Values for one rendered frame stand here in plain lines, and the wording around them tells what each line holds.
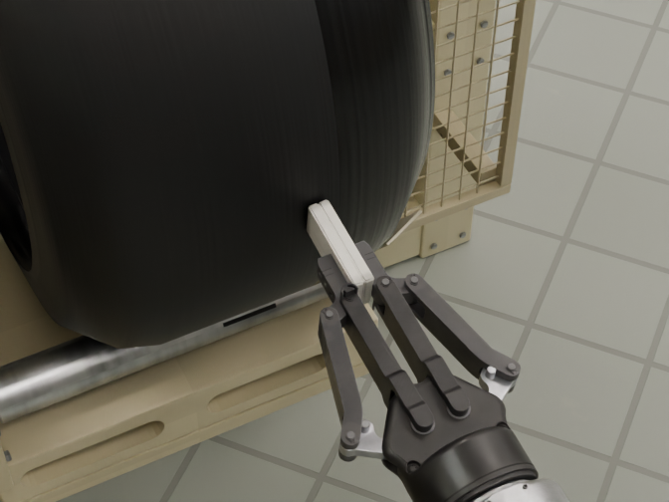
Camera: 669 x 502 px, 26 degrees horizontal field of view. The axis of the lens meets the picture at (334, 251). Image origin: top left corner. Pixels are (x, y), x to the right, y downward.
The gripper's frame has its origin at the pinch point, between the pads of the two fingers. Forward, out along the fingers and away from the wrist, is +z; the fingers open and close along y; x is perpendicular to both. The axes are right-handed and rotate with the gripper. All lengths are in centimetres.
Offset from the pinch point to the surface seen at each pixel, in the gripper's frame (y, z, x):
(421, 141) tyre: -9.3, 5.7, -0.5
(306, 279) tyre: -0.2, 4.5, 10.0
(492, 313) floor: -61, 47, 123
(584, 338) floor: -72, 36, 121
